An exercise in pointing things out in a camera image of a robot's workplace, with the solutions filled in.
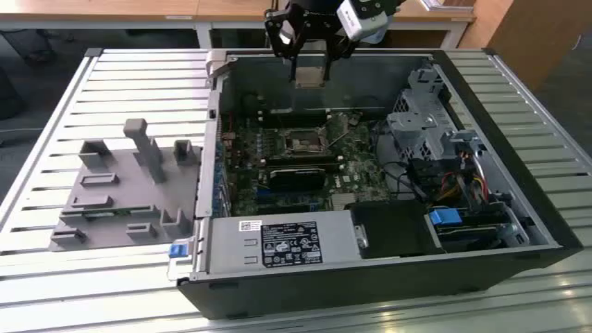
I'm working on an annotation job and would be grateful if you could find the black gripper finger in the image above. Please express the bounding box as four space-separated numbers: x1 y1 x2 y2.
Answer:
264 12 306 83
321 22 357 82

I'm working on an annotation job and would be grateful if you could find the silver CPU plate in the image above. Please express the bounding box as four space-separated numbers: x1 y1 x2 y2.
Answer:
294 65 328 89

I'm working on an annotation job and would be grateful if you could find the CPU socket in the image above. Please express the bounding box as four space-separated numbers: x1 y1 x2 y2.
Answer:
282 127 328 154

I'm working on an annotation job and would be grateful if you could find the metal drive cage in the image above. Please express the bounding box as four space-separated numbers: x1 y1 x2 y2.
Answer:
385 67 460 161

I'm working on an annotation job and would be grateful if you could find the black RAM stick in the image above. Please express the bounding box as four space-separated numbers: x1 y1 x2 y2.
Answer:
264 155 340 168

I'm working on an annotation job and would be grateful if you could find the green motherboard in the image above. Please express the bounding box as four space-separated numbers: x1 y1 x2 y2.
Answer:
216 110 394 216

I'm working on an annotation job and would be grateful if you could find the wooden desk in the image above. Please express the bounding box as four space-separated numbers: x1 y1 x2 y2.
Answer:
0 0 478 49

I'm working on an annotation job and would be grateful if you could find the wooden cabinet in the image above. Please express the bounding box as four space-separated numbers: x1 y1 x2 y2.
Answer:
457 0 592 92

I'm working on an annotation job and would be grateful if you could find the silver chipset heatsink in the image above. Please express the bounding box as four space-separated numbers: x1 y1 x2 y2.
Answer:
330 193 357 211

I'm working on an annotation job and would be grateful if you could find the black plastic shroud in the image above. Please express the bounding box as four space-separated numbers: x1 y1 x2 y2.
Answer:
348 200 445 260

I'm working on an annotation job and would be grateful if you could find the blue disk carrier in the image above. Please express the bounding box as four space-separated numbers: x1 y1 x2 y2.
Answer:
428 207 464 229

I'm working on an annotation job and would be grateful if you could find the grey parts rack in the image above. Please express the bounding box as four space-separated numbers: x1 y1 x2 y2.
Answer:
46 118 204 253

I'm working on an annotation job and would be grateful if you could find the grey power supply unit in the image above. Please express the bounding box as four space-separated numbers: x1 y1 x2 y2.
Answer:
204 210 362 275

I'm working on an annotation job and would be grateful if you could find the green RAM stick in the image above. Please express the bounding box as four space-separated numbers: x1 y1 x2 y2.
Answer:
81 206 154 219

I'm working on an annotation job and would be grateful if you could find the black open PC case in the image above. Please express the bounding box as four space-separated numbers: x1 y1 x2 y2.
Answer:
174 48 584 321

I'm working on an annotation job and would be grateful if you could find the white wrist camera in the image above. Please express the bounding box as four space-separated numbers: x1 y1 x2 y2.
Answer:
336 0 390 41

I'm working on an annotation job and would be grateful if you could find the black wire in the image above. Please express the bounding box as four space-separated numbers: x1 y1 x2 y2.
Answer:
376 161 430 202

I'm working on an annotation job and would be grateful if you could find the coloured wire bundle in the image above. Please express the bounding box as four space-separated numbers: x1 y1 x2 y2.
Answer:
433 172 490 203

